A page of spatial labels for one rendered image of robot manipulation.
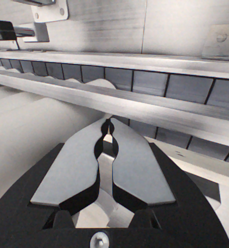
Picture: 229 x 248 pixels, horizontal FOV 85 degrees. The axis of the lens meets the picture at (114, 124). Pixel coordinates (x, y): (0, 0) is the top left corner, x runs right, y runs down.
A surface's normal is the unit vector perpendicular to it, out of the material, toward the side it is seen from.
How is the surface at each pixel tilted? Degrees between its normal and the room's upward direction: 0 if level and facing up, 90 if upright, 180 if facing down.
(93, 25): 0
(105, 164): 0
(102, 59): 0
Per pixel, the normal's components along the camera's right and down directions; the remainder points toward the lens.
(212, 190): 0.00, -0.84
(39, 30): 0.87, 0.26
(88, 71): -0.49, 0.47
